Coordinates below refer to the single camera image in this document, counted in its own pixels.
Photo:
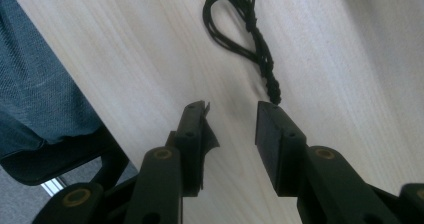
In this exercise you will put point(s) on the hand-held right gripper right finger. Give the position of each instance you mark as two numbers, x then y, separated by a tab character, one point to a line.
286	150

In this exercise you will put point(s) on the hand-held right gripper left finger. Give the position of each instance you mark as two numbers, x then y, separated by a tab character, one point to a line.
190	144

